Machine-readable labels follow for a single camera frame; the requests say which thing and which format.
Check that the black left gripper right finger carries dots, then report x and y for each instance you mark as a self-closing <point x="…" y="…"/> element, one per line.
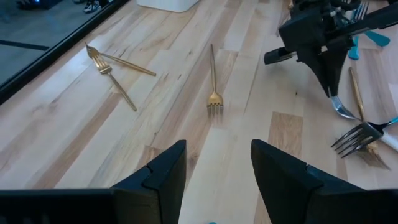
<point x="286" y="186"/>

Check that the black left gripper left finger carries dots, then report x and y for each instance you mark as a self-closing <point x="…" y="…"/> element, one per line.
<point x="168" y="180"/>

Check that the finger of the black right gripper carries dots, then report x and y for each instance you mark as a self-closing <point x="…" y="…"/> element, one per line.
<point x="337" y="68"/>
<point x="318" y="67"/>

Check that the white plastic bin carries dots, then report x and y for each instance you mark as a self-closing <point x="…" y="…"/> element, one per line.
<point x="168" y="4"/>

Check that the person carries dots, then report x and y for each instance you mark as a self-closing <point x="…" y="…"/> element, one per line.
<point x="91" y="6"/>

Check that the black computer with blue lights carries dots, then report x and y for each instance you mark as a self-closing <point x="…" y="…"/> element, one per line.
<point x="40" y="3"/>

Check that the black aluminium table frame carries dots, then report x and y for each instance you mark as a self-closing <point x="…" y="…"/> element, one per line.
<point x="46" y="58"/>

